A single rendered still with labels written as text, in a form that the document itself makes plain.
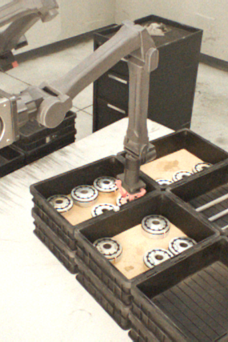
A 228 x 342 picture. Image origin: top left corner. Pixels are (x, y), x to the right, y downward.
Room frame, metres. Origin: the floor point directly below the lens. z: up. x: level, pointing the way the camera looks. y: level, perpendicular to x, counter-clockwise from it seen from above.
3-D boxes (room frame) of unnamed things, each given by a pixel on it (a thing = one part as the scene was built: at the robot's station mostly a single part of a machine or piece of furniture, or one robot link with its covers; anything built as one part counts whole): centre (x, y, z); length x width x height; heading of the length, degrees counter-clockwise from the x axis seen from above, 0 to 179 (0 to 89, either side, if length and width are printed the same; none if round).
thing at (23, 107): (1.16, 0.25, 1.45); 0.09 x 0.08 x 0.12; 48
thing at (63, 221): (1.57, 0.07, 0.92); 0.40 x 0.30 x 0.02; 128
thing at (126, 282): (1.33, -0.12, 0.92); 0.40 x 0.30 x 0.02; 128
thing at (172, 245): (1.35, -0.25, 0.86); 0.10 x 0.10 x 0.01
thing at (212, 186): (1.58, -0.43, 0.87); 0.40 x 0.30 x 0.11; 128
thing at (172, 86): (3.40, -0.20, 0.45); 0.60 x 0.45 x 0.90; 138
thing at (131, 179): (1.58, -0.07, 0.98); 0.10 x 0.07 x 0.07; 33
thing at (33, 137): (2.72, 0.47, 0.37); 0.40 x 0.30 x 0.45; 139
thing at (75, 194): (1.63, 0.11, 0.86); 0.10 x 0.10 x 0.01
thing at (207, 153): (1.82, -0.25, 0.87); 0.40 x 0.30 x 0.11; 128
